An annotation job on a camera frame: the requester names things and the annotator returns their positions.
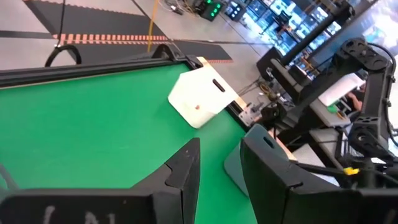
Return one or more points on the black hazard-striped floor mat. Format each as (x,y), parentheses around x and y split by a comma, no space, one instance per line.
(102,21)

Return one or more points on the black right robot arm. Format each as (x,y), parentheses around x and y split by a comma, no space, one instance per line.
(376,93)

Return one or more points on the green felt table mat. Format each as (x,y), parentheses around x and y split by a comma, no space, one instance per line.
(93,124)

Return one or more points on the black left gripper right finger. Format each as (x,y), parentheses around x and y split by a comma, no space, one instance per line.
(280,202)

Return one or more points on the bank of display screens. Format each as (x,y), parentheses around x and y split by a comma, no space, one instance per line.
(280,18)

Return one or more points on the white plastic bin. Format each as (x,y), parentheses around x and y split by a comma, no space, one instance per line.
(199,90)

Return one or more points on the black aluminium table frame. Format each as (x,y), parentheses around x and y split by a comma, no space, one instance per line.
(77,70)

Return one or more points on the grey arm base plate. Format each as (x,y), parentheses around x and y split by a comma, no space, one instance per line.
(250,113)

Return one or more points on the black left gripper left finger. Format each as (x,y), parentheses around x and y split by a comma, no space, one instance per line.
(180,186)

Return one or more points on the white box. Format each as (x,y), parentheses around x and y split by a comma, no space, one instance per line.
(339,88)

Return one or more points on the blue-grey plastic bin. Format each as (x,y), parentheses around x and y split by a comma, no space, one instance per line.
(234,169)

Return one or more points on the black box with green lights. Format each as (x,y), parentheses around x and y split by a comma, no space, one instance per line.
(211,11)

